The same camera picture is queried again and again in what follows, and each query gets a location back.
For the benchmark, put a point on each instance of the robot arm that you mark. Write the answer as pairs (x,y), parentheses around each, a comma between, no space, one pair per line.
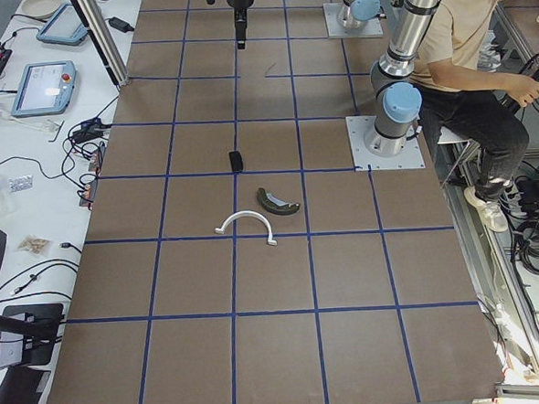
(398,102)
(354,14)

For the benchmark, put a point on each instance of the black power adapter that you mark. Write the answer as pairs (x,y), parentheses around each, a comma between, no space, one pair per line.
(120,24)

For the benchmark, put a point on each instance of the small black rectangular plate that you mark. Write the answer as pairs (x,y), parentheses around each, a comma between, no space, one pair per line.
(236,161)

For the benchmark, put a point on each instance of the far teach pendant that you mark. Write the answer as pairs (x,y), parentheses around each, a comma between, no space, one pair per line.
(63,28)

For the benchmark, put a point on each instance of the teach pendant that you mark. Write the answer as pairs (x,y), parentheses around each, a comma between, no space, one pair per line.
(44,89)
(63,28)

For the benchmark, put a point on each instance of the dark green curved part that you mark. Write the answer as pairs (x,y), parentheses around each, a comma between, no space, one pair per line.
(275,205)

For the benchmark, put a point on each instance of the beige plate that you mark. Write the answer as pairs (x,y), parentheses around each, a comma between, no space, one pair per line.
(41,10)

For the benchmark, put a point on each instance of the near teach pendant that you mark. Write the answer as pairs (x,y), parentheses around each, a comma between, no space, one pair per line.
(44,89)

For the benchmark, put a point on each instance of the seated person beige shirt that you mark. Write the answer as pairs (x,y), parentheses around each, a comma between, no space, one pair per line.
(458,96)

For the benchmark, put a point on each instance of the black laptop box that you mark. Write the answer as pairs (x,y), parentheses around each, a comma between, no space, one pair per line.
(23,385)

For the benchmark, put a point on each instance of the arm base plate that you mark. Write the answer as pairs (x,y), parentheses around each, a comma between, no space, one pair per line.
(372,29)
(373,152)

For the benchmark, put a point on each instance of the aluminium frame post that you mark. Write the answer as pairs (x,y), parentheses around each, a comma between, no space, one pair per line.
(92,19)

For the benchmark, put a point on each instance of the white curved bracket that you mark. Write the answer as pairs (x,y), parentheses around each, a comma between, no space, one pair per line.
(248,217)

